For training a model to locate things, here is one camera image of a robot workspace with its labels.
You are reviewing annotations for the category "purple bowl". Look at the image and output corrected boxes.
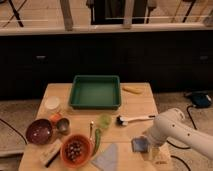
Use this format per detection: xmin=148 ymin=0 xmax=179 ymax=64
xmin=26 ymin=119 xmax=53 ymax=145

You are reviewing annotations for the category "small metal cup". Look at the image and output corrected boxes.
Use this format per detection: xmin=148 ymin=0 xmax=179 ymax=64
xmin=56 ymin=118 xmax=70 ymax=134

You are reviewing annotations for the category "green plastic tray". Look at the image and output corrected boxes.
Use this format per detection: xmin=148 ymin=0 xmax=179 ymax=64
xmin=69 ymin=75 xmax=121 ymax=110

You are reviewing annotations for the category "blue sponge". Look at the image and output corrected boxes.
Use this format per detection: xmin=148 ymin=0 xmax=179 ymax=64
xmin=131 ymin=137 xmax=149 ymax=153

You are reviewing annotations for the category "wooden block eraser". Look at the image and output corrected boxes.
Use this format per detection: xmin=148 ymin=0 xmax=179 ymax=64
xmin=40 ymin=139 xmax=62 ymax=167

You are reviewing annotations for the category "orange bowl with beads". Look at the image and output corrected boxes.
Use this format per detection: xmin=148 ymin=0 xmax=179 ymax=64
xmin=60 ymin=134 xmax=93 ymax=169

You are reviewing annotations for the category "orange cup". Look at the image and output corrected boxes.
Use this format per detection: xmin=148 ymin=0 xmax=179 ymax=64
xmin=49 ymin=113 xmax=62 ymax=124

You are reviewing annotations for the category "dark blue floor device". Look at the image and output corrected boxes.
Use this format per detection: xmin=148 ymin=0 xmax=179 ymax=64
xmin=186 ymin=92 xmax=212 ymax=108

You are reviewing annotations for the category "green spoon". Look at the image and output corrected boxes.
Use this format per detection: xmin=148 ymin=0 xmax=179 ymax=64
xmin=92 ymin=114 xmax=111 ymax=155

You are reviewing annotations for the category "metal spoon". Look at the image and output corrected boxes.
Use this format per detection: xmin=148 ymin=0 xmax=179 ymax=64
xmin=89 ymin=121 xmax=94 ymax=141

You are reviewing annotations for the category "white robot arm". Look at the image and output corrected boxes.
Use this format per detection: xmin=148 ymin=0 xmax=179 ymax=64
xmin=146 ymin=108 xmax=213 ymax=160

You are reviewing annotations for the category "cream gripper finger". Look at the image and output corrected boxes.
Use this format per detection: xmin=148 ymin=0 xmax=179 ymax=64
xmin=149 ymin=146 xmax=160 ymax=161

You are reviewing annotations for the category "grey blue cloth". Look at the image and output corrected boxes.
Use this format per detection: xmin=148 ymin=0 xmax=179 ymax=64
xmin=91 ymin=143 xmax=118 ymax=171

